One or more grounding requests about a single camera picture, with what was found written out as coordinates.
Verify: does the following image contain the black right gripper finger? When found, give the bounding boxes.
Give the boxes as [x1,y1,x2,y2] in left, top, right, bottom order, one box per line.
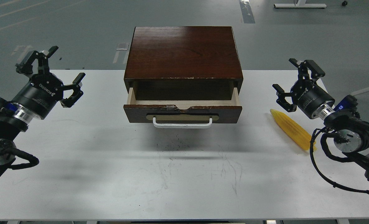
[272,84,297,112]
[288,58,325,82]

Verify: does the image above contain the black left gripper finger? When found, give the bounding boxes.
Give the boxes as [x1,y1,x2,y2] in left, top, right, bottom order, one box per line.
[60,72,86,108]
[15,46,59,77]

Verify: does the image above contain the white desk leg base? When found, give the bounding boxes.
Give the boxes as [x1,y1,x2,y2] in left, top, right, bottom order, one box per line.
[274,0,327,9]

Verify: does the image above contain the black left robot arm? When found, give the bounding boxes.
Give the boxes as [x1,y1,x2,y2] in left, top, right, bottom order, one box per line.
[0,46,85,177]

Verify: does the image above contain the wooden drawer with white handle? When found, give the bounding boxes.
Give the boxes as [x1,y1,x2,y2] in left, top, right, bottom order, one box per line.
[123,87,242,128]

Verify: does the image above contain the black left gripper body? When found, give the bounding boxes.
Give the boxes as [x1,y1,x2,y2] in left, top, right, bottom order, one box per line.
[12,74,63,120]

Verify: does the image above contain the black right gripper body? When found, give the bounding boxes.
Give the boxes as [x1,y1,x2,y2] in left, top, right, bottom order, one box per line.
[291,79,335,119]

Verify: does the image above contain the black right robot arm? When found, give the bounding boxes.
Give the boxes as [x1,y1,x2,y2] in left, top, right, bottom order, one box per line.
[272,58,369,181]

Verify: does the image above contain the yellow corn cob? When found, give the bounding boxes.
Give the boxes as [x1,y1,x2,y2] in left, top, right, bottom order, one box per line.
[270,109,312,151]

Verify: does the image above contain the dark wooden drawer cabinet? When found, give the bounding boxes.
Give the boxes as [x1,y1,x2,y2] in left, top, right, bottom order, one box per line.
[124,26,243,90]

